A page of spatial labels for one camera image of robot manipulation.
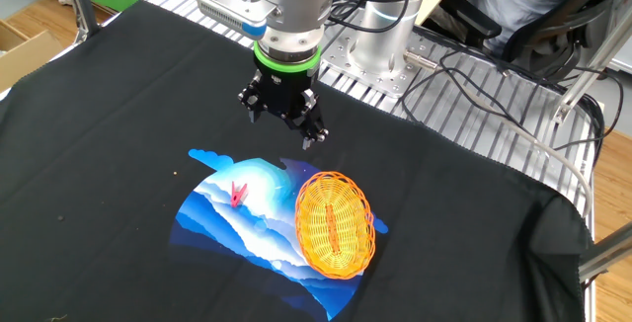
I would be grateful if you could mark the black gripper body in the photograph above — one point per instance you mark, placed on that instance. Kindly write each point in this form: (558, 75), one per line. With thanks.
(284, 90)

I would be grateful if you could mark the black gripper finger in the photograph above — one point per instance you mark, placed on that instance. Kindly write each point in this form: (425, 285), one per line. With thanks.
(311, 124)
(251, 102)

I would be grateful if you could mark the pink plastic clothespin clamp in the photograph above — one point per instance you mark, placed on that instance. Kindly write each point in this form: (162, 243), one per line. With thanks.
(238, 196)

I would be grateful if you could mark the orange wicker oval basket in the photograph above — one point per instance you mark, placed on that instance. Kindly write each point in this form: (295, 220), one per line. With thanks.
(336, 223)

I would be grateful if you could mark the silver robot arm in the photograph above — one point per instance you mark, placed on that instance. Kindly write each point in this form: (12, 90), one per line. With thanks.
(276, 1)

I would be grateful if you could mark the black t-shirt with blue print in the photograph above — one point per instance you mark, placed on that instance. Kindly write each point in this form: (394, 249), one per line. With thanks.
(99, 139)

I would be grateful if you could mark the beige flat board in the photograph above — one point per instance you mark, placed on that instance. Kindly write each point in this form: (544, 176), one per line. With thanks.
(434, 1)

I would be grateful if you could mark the brown cardboard box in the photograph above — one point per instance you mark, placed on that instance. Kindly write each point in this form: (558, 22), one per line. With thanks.
(24, 60)

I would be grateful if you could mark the black office chair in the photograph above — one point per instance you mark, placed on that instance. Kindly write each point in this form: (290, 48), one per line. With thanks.
(558, 40)

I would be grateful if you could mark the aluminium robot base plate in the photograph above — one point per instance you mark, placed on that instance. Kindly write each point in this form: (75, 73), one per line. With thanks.
(395, 82)

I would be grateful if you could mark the silver wrist camera bar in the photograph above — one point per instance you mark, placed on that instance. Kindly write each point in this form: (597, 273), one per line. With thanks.
(227, 11)

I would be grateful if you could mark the aluminium frame post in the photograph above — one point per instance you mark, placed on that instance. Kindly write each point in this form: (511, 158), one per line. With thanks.
(587, 75)
(79, 1)
(607, 253)

